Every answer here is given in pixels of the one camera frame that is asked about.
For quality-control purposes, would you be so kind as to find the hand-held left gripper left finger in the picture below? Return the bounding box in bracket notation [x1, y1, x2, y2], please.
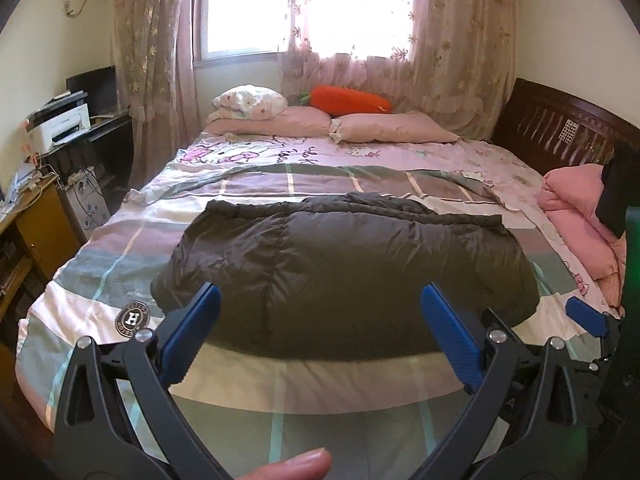
[52, 282, 236, 480]

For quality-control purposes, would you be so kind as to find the black shelf unit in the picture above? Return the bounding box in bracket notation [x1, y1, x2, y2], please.
[42, 110, 133, 231]

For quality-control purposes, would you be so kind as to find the white computer tower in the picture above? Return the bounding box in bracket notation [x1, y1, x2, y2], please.
[62, 170, 112, 242]

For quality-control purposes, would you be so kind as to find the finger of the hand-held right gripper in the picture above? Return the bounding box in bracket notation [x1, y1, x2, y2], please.
[566, 296, 622, 346]

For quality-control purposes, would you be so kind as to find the white floral pillow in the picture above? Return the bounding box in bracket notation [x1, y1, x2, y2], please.
[211, 85, 290, 114]

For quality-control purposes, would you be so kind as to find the pink folded quilt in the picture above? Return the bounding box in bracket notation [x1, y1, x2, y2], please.
[537, 164, 628, 311]

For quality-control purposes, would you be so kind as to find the pink floral curtain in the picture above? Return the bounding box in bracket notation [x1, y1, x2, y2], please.
[111, 0, 198, 196]
[277, 0, 518, 142]

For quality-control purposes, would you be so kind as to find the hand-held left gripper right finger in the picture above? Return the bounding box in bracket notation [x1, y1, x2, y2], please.
[407, 283, 589, 480]

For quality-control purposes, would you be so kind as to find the black monitor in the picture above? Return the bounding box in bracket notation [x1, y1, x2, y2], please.
[66, 65, 118, 117]

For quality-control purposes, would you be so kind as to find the orange carrot plush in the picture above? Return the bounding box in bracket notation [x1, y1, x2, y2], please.
[298, 85, 394, 114]

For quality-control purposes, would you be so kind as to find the pink cartoon bed sheet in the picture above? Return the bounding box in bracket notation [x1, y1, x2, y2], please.
[125, 130, 626, 311]

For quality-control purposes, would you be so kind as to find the window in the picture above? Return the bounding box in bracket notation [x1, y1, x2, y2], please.
[192, 0, 421, 63]

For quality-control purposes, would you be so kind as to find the checked duvet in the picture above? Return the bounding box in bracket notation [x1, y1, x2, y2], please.
[14, 162, 623, 480]

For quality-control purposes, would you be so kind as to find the white papers pile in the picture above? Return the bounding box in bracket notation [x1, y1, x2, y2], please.
[0, 160, 47, 211]

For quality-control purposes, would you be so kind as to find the white printer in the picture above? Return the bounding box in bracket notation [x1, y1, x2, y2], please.
[25, 91, 93, 153]

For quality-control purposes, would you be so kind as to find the dark wooden headboard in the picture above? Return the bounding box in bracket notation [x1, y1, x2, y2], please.
[492, 77, 640, 171]

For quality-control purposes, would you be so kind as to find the yellow wooden desk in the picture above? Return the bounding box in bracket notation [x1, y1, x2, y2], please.
[0, 172, 83, 311]

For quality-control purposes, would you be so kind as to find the brown puffer jacket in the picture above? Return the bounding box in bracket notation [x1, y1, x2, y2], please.
[150, 191, 541, 361]

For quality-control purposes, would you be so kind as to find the pink pillow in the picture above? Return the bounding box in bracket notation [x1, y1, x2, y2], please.
[206, 105, 333, 137]
[327, 112, 461, 145]

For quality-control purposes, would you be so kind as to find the person's left hand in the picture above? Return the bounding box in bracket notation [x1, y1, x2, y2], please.
[237, 449, 332, 480]

